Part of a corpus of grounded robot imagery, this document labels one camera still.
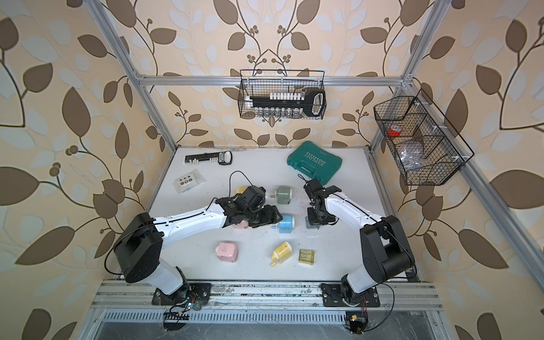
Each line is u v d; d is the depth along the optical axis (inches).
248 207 26.2
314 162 42.6
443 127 27.5
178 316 29.0
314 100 32.6
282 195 36.9
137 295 30.2
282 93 31.7
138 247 17.2
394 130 31.8
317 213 29.0
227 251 30.4
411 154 28.6
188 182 40.1
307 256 32.6
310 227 34.1
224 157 45.5
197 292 29.1
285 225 33.0
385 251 17.2
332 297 28.9
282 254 30.4
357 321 28.3
